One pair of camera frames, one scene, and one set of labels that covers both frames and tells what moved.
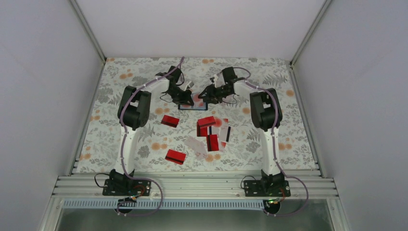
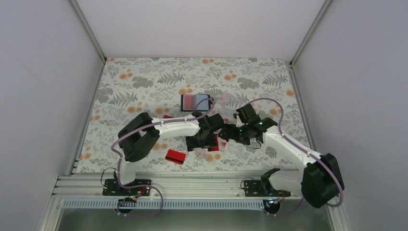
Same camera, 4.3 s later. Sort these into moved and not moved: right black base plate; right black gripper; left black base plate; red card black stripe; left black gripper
Moved: right black gripper; left black gripper
Not moved: red card black stripe; right black base plate; left black base plate
